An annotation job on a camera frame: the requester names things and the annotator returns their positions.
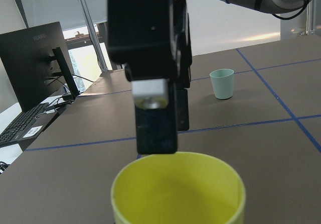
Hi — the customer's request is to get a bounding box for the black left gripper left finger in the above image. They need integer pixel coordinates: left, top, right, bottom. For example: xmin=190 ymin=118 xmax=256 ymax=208
xmin=125 ymin=66 xmax=178 ymax=155

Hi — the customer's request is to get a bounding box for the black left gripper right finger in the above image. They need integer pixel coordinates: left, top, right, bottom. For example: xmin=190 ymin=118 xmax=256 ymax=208
xmin=175 ymin=0 xmax=192 ymax=131

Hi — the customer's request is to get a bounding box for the yellow plastic cup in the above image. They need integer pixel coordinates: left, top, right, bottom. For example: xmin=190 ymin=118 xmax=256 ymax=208
xmin=110 ymin=152 xmax=246 ymax=223

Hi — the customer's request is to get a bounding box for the green plastic cup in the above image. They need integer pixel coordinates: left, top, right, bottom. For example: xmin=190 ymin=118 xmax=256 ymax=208
xmin=210 ymin=69 xmax=234 ymax=100

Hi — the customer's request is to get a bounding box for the black computer monitor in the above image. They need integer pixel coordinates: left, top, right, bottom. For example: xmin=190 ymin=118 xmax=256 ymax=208
xmin=1 ymin=22 xmax=80 ymax=112

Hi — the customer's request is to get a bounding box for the black keyboard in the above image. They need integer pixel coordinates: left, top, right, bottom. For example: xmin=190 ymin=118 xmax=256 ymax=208
xmin=1 ymin=102 xmax=49 ymax=147

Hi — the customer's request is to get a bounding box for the aluminium frame post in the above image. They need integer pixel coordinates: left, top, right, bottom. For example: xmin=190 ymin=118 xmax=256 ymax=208
xmin=78 ymin=0 xmax=107 ymax=73

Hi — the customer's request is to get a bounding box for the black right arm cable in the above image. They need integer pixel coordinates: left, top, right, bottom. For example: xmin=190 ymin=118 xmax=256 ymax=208
xmin=254 ymin=0 xmax=314 ymax=21

